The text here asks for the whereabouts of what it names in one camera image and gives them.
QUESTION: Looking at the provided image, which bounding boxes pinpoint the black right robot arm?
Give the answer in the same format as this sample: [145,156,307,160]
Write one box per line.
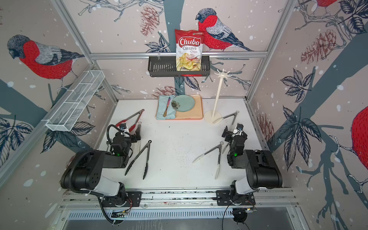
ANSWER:
[222,123,283,196]

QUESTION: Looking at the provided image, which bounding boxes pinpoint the colourful handled knife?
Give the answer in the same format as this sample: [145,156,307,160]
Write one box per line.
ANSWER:
[163,97,171,117]

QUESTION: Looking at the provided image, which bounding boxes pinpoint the Chuba cassava chips bag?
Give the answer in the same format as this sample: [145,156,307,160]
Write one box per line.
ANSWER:
[175,30,204,71]

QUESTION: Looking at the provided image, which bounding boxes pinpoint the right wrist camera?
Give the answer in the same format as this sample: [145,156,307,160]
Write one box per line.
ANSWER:
[234,123,244,135]

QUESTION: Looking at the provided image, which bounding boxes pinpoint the black wire shelf basket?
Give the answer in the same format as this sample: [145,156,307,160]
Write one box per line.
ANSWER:
[148,56,210,77]

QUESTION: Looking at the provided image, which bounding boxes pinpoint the green ceramic plate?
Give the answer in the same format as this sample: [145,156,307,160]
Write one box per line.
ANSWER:
[171,95,195,112]

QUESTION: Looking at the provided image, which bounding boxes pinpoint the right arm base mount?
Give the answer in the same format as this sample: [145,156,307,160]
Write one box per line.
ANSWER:
[213,190,256,206]

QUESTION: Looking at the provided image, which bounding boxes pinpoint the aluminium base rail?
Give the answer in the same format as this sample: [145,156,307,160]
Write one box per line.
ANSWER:
[59,188,299,221]

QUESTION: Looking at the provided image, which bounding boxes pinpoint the black steel tongs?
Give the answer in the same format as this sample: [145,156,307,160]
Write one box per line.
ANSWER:
[124,140,152,180]

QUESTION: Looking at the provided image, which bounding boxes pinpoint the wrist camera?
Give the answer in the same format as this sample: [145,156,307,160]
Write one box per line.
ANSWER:
[119,123,129,133]
[234,123,244,135]

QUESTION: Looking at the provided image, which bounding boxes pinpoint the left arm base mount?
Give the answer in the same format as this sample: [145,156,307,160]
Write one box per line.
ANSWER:
[102,191,142,208]

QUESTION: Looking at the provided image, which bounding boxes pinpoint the plain steel tongs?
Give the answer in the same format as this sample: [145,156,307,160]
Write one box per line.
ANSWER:
[213,111,239,125]

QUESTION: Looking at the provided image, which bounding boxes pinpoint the white mesh wall basket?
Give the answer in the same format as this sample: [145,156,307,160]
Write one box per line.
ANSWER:
[46,70,105,132]

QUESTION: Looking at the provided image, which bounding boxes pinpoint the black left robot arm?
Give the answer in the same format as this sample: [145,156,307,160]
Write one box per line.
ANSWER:
[60,123,141,203]

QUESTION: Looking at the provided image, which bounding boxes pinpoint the light blue cloth napkin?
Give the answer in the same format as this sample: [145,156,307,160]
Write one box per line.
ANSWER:
[156,95,176,120]

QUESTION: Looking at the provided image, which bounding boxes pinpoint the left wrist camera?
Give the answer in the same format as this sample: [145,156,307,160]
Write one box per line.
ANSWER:
[119,123,129,133]

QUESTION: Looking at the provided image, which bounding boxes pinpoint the red silicone tongs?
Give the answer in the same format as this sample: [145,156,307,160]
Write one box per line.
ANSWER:
[115,109,145,132]

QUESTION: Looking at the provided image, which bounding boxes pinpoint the cream utensil rack stand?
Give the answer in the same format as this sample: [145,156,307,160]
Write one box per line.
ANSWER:
[204,69,230,124]

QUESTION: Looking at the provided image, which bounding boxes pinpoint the orange tray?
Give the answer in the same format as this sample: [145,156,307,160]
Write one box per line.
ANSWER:
[155,94,204,120]

